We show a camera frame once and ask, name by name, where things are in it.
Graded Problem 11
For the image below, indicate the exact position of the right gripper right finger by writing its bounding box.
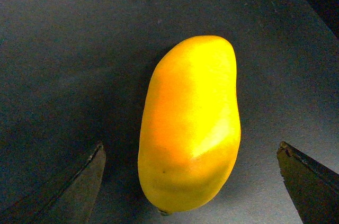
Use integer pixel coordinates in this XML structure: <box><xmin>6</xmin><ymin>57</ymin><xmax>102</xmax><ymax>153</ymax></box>
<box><xmin>276</xmin><ymin>141</ymin><xmax>338</xmax><ymax>223</ymax></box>

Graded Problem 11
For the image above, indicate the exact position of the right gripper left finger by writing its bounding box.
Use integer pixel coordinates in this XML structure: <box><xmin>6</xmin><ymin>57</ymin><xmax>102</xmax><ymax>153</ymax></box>
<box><xmin>1</xmin><ymin>141</ymin><xmax>106</xmax><ymax>223</ymax></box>

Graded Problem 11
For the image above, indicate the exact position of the yellow mango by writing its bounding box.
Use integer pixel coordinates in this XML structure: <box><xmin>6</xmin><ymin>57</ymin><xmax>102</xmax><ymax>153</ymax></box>
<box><xmin>138</xmin><ymin>35</ymin><xmax>241</xmax><ymax>215</ymax></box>

